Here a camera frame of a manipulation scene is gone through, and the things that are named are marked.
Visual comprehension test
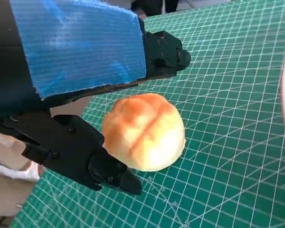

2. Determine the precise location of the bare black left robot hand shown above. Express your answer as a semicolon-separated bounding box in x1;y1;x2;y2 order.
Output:
0;0;191;196

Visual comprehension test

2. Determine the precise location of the round toy bread bun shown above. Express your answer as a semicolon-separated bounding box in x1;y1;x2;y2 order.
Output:
101;93;187;172

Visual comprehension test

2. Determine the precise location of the green cutting mat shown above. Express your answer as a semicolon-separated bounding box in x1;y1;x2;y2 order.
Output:
10;0;285;228

